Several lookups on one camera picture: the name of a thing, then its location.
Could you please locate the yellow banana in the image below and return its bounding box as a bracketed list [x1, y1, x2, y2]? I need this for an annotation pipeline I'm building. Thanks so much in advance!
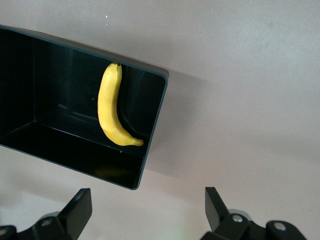
[97, 62, 145, 147]

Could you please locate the black plastic box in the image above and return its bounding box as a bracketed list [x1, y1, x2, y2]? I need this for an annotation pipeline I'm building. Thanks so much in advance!
[0, 24, 170, 191]

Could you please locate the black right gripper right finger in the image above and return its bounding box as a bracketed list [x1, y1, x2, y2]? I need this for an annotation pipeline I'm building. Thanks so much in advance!
[199, 186, 307, 240]

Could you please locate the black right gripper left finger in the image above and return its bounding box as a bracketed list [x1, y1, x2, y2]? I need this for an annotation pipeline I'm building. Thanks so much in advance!
[0, 188, 93, 240]

